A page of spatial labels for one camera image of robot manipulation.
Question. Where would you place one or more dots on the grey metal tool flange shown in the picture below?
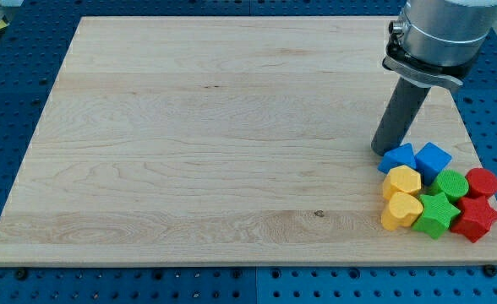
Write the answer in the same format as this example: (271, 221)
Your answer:
(423, 74)

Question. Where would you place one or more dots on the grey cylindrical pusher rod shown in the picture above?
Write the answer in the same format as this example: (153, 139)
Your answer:
(399, 114)

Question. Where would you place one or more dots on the blue triangular block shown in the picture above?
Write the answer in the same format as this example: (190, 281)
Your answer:
(400, 156)

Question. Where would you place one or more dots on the blue cube block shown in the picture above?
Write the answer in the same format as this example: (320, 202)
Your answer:
(430, 161)

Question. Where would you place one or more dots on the yellow hexagon block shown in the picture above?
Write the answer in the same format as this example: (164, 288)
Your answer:
(401, 179)

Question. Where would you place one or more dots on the green cylinder block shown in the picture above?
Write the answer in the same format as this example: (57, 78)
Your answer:
(451, 183)

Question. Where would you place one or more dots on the red cylinder block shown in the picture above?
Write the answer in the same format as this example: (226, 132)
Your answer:
(482, 183)

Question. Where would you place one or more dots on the yellow heart block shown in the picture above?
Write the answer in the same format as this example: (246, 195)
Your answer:
(402, 210)

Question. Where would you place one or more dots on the green star block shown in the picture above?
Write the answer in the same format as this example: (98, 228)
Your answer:
(437, 215)

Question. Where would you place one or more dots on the red star block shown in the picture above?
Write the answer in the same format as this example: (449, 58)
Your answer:
(476, 218)

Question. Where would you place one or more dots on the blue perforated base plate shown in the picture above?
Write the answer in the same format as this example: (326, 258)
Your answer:
(32, 49)

